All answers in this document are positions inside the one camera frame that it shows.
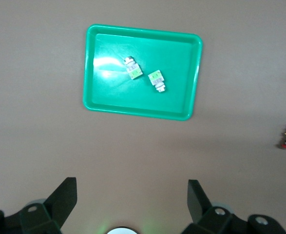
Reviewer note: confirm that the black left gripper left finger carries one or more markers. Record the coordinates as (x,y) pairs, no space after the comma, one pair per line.
(57,207)

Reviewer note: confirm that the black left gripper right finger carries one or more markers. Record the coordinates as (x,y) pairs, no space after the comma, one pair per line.
(201,209)

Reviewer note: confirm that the green white push button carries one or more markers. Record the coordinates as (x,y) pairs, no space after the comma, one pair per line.
(133,68)
(158,80)

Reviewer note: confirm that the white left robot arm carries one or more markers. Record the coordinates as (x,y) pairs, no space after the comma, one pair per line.
(122,231)

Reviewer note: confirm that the brown table mat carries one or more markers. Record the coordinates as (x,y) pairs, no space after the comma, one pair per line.
(35,97)

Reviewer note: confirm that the green plastic tray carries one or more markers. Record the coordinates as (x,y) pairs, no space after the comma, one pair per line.
(133,102)

